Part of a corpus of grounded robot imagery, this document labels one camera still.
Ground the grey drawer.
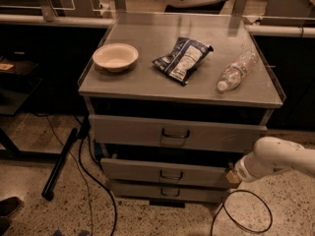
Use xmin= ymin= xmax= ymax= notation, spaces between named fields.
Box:
xmin=101 ymin=157 xmax=239 ymax=189
xmin=89 ymin=114 xmax=267 ymax=152
xmin=111 ymin=180 xmax=229 ymax=204

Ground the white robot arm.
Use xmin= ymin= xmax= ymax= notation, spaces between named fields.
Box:
xmin=226 ymin=137 xmax=315 ymax=184

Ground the grey bottom drawer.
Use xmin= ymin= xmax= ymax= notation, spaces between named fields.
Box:
xmin=111 ymin=180 xmax=229 ymax=204

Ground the grey drawer cabinet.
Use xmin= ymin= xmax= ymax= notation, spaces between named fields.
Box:
xmin=79 ymin=13 xmax=284 ymax=203

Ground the grey top drawer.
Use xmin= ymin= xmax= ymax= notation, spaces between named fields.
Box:
xmin=89 ymin=114 xmax=267 ymax=152

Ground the clear plastic water bottle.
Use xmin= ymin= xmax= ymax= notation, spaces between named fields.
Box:
xmin=217 ymin=50 xmax=258 ymax=93

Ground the blue chip bag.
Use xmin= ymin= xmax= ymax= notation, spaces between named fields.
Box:
xmin=153 ymin=37 xmax=214 ymax=87

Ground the white bowl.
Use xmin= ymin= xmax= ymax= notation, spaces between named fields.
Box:
xmin=93 ymin=43 xmax=139 ymax=73

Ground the black table leg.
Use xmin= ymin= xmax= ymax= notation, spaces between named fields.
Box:
xmin=41 ymin=128 xmax=78 ymax=201

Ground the dark shoe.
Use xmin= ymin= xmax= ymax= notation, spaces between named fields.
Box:
xmin=0 ymin=197 xmax=21 ymax=236

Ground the black side table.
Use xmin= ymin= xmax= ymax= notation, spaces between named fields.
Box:
xmin=0 ymin=51 xmax=43 ymax=159

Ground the black cable loop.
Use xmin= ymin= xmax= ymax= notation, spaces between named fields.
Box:
xmin=210 ymin=189 xmax=274 ymax=236

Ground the black floor cable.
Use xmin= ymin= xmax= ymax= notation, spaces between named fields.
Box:
xmin=32 ymin=112 xmax=118 ymax=236

